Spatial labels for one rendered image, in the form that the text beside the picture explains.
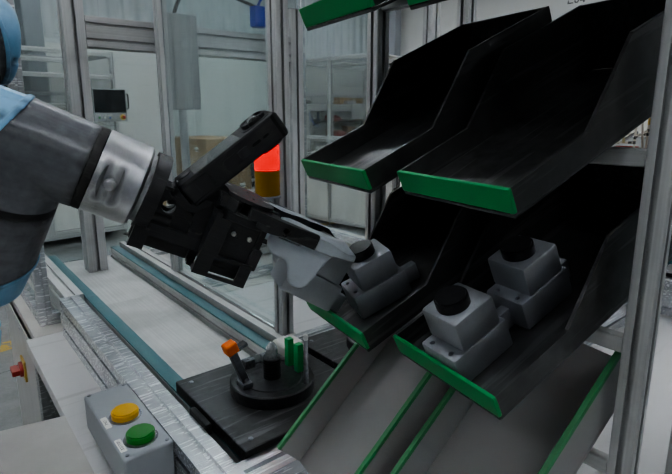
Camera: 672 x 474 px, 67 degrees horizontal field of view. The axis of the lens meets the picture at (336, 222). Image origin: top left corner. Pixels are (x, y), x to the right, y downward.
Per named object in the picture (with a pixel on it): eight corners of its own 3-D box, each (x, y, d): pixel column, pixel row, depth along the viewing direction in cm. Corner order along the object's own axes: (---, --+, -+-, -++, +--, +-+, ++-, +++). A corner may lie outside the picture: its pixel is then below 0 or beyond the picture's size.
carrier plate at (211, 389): (245, 464, 70) (245, 450, 69) (176, 392, 88) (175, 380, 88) (373, 402, 85) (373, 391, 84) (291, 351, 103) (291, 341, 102)
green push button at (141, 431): (131, 455, 71) (130, 442, 71) (122, 441, 74) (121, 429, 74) (160, 444, 74) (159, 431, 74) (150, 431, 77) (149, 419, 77)
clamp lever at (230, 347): (242, 386, 81) (225, 349, 78) (236, 381, 82) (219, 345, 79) (260, 372, 83) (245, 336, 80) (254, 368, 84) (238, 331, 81)
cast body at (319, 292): (279, 289, 51) (315, 229, 51) (268, 273, 55) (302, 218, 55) (343, 319, 55) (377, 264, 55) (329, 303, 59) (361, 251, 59)
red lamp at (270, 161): (262, 171, 97) (262, 145, 96) (249, 169, 101) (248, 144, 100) (284, 170, 100) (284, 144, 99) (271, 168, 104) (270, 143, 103)
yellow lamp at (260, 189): (263, 197, 98) (262, 172, 97) (250, 194, 102) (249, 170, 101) (285, 195, 101) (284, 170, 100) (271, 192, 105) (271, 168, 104)
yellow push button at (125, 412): (116, 431, 77) (115, 419, 76) (108, 419, 80) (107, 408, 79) (143, 421, 79) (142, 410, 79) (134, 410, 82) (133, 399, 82)
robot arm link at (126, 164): (114, 125, 48) (108, 136, 40) (162, 145, 50) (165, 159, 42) (84, 198, 49) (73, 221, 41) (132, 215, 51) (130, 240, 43)
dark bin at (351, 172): (371, 194, 48) (342, 121, 45) (308, 178, 59) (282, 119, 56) (562, 72, 57) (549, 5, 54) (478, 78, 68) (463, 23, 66)
